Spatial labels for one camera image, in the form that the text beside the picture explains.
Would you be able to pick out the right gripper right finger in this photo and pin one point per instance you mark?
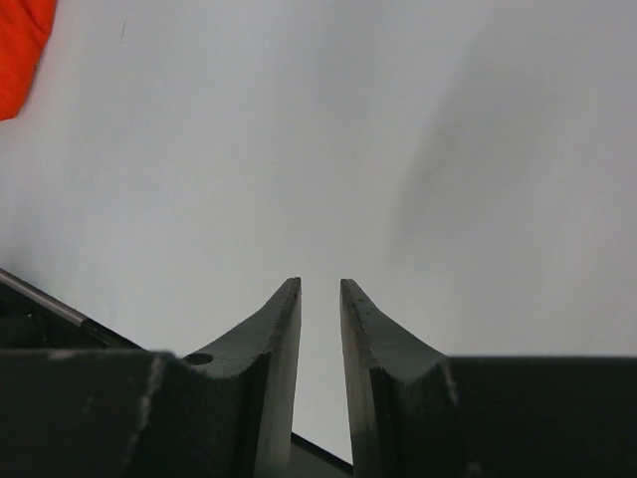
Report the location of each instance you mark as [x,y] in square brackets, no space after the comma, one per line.
[414,412]

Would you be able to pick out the orange t-shirt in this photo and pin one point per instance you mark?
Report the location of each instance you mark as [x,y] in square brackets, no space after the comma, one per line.
[26,27]

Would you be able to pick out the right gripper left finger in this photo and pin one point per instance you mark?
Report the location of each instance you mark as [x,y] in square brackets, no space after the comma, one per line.
[174,413]

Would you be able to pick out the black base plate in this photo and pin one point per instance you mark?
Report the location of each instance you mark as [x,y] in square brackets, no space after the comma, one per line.
[50,323]

